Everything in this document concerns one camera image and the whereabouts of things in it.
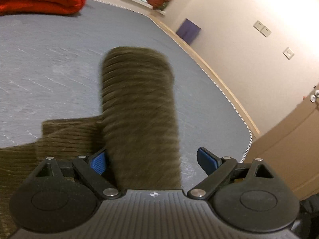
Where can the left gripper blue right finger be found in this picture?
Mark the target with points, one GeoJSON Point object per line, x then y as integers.
{"type": "Point", "coordinates": [219, 171]}

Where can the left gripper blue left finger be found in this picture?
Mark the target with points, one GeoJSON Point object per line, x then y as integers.
{"type": "Point", "coordinates": [96, 173]}

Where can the dark olive corduroy pants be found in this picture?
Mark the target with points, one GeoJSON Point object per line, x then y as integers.
{"type": "Point", "coordinates": [137, 128]}

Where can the grey bed mattress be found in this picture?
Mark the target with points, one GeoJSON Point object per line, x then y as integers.
{"type": "Point", "coordinates": [50, 69]}

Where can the single wall socket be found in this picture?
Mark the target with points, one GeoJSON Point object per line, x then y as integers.
{"type": "Point", "coordinates": [288, 53]}

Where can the double wall switch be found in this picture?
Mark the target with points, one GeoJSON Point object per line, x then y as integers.
{"type": "Point", "coordinates": [262, 29]}

